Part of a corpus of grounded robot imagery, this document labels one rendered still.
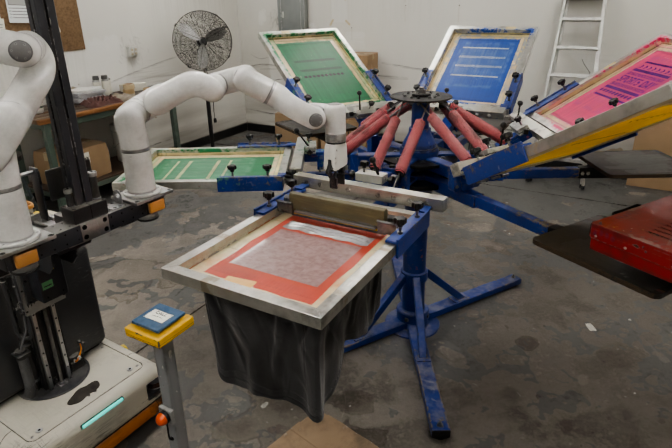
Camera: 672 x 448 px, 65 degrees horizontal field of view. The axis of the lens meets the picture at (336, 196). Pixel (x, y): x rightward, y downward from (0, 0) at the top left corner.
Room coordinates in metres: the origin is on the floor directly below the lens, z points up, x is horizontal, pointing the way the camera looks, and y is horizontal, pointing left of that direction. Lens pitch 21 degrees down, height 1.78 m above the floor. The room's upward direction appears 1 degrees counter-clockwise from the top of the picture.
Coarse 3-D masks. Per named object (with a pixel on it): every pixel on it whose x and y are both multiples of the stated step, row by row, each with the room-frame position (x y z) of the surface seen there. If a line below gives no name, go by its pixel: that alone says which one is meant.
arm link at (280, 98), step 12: (276, 84) 1.79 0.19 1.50; (276, 96) 1.76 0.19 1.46; (288, 96) 1.75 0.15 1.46; (276, 108) 1.77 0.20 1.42; (288, 108) 1.74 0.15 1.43; (300, 108) 1.73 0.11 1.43; (312, 108) 1.74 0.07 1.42; (300, 120) 1.73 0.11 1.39; (312, 120) 1.73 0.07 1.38; (324, 120) 1.75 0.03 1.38
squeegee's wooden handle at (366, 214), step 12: (300, 192) 1.92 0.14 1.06; (300, 204) 1.89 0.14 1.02; (312, 204) 1.86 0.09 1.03; (324, 204) 1.84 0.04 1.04; (336, 204) 1.81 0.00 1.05; (348, 204) 1.79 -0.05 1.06; (360, 204) 1.78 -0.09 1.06; (336, 216) 1.81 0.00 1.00; (348, 216) 1.79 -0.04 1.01; (360, 216) 1.76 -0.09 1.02; (372, 216) 1.74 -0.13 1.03; (384, 216) 1.72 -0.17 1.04
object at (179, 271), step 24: (312, 192) 2.10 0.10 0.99; (264, 216) 1.86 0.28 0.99; (408, 216) 1.85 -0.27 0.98; (216, 240) 1.65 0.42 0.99; (168, 264) 1.48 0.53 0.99; (192, 264) 1.52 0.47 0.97; (384, 264) 1.51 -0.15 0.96; (216, 288) 1.34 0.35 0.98; (240, 288) 1.32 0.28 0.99; (360, 288) 1.36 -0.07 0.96; (288, 312) 1.22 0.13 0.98; (312, 312) 1.19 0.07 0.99; (336, 312) 1.24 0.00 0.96
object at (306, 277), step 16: (320, 240) 1.70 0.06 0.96; (336, 240) 1.70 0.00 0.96; (304, 256) 1.58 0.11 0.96; (320, 256) 1.58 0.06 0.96; (336, 256) 1.58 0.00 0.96; (352, 256) 1.58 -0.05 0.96; (288, 272) 1.47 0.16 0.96; (304, 272) 1.47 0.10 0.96; (320, 272) 1.47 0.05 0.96; (336, 272) 1.47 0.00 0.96; (256, 288) 1.38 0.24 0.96; (272, 288) 1.38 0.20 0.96; (288, 288) 1.38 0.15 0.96; (304, 288) 1.38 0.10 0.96; (320, 288) 1.37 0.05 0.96
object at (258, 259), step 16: (320, 224) 1.84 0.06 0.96; (256, 240) 1.71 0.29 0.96; (272, 240) 1.71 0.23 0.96; (288, 240) 1.71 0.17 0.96; (304, 240) 1.71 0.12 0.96; (240, 256) 1.59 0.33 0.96; (256, 256) 1.59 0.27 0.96; (272, 256) 1.59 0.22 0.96; (288, 256) 1.58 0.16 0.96; (208, 272) 1.49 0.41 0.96; (224, 272) 1.48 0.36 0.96; (240, 272) 1.48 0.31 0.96; (256, 272) 1.48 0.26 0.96; (272, 272) 1.48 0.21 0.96
